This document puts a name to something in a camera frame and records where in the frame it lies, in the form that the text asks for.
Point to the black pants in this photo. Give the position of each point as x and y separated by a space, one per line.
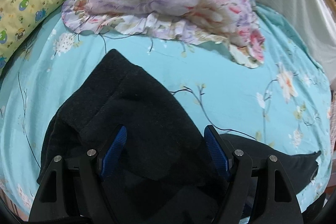
165 173

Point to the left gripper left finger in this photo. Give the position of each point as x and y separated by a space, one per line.
70 190

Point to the striped white headboard cover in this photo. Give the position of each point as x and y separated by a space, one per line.
314 22

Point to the turquoise floral bed sheet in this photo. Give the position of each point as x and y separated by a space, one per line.
284 103

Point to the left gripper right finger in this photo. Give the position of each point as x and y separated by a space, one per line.
274 201

